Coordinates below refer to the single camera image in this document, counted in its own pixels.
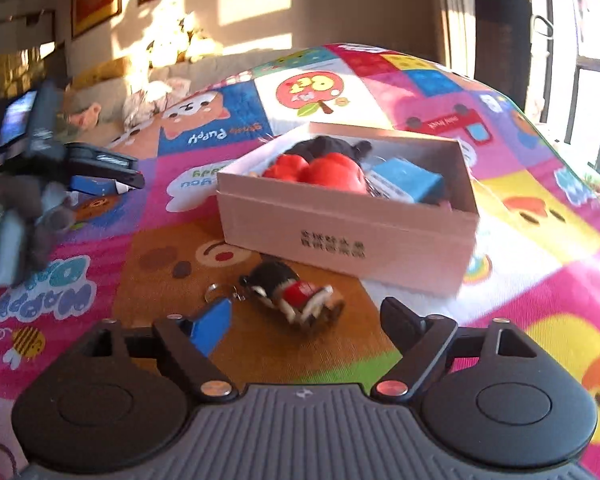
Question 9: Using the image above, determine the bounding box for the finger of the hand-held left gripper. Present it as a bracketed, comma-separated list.
[67, 175, 131, 197]
[62, 142, 146, 190]

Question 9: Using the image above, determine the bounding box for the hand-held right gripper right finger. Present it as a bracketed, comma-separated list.
[372, 296, 538, 401]

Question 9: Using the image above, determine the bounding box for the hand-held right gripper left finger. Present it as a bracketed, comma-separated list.
[97, 297, 236, 401]

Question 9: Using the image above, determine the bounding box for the doll keychain with red shirt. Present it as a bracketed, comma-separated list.
[205, 260, 346, 333]

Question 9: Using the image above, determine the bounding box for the pale cardboard box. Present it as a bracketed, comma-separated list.
[216, 121, 481, 297]

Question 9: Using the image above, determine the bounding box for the blue and white tissue packet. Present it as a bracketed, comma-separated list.
[365, 157, 448, 206]

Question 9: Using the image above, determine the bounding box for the orange plastic toy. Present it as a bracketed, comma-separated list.
[262, 152, 368, 196]

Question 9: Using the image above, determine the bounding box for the black plush toy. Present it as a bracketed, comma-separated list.
[285, 135, 373, 163]

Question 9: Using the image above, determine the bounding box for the crumpled white cloth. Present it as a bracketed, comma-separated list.
[122, 77, 191, 128]

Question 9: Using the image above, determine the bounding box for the yellow cushion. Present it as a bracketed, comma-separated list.
[72, 57, 131, 92]

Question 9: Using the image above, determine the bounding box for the white plush toy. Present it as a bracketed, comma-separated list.
[147, 10, 226, 68]

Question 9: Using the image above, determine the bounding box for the beige sofa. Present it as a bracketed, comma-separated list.
[55, 49, 301, 146]

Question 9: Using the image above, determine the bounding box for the colourful printed cartoon mat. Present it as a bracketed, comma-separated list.
[0, 42, 600, 480]

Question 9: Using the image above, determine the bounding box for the beige curtain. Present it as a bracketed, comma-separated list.
[432, 0, 476, 77]

